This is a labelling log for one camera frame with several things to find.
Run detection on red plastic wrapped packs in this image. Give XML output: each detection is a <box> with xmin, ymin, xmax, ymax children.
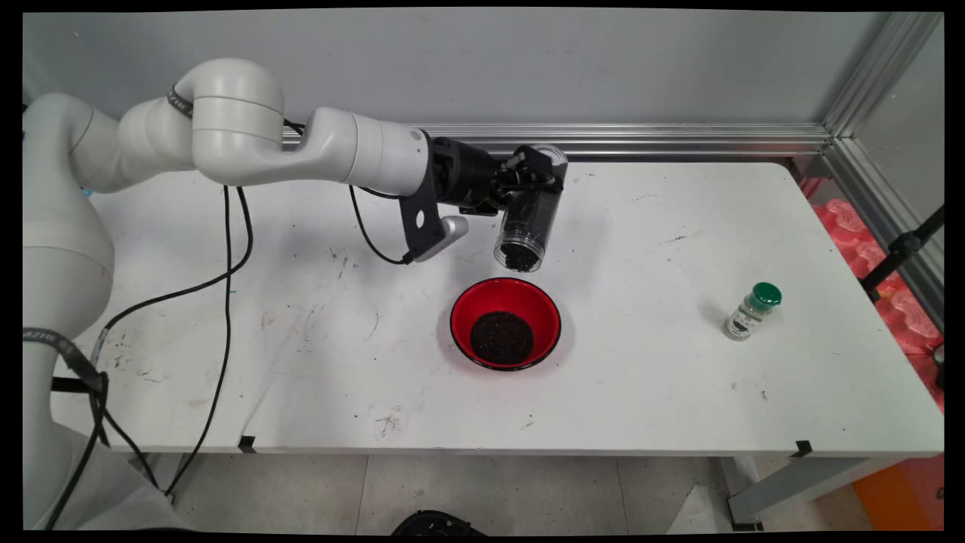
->
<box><xmin>799</xmin><ymin>176</ymin><xmax>945</xmax><ymax>413</ymax></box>

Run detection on red bowl black rim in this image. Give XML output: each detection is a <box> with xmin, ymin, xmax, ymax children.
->
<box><xmin>449</xmin><ymin>277</ymin><xmax>562</xmax><ymax>372</ymax></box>

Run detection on clear jar black seeds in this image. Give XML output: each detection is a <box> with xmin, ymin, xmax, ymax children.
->
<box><xmin>493</xmin><ymin>143</ymin><xmax>568</xmax><ymax>274</ymax></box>

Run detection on black camera cable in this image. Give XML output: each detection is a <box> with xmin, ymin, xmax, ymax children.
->
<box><xmin>162</xmin><ymin>185</ymin><xmax>414</xmax><ymax>499</ymax></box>

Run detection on black seeds pile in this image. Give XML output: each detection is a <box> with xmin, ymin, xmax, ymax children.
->
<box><xmin>470</xmin><ymin>311</ymin><xmax>535</xmax><ymax>366</ymax></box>

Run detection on black stand bar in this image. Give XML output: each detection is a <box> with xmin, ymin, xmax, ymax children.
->
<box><xmin>859</xmin><ymin>205</ymin><xmax>945</xmax><ymax>302</ymax></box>

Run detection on grey table leg frame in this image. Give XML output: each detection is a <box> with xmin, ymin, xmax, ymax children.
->
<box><xmin>720</xmin><ymin>455</ymin><xmax>913</xmax><ymax>531</ymax></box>

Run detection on black floor object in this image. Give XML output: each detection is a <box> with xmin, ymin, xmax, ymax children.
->
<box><xmin>391</xmin><ymin>510</ymin><xmax>487</xmax><ymax>538</ymax></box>

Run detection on grey printed velcro strap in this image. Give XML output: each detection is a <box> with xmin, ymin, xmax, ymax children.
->
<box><xmin>23</xmin><ymin>328</ymin><xmax>109</xmax><ymax>394</ymax></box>

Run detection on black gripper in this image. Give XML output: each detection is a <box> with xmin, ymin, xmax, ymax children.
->
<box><xmin>428</xmin><ymin>136</ymin><xmax>566</xmax><ymax>217</ymax></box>

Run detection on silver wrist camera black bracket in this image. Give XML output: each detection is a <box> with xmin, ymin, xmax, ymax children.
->
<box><xmin>398</xmin><ymin>136</ymin><xmax>470</xmax><ymax>263</ymax></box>

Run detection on short aluminium frame rail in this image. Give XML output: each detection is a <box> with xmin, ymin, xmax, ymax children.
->
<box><xmin>822</xmin><ymin>136</ymin><xmax>945</xmax><ymax>333</ymax></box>

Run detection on aluminium corner post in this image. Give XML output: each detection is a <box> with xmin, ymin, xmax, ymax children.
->
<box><xmin>822</xmin><ymin>11</ymin><xmax>943</xmax><ymax>138</ymax></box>

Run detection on orange floor object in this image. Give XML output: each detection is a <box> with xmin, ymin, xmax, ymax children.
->
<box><xmin>852</xmin><ymin>452</ymin><xmax>945</xmax><ymax>530</ymax></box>

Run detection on spice jar green lid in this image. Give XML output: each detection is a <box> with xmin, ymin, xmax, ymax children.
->
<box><xmin>724</xmin><ymin>282</ymin><xmax>783</xmax><ymax>342</ymax></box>

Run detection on long aluminium frame rail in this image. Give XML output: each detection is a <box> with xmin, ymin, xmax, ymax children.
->
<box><xmin>283</xmin><ymin>123</ymin><xmax>832</xmax><ymax>161</ymax></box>

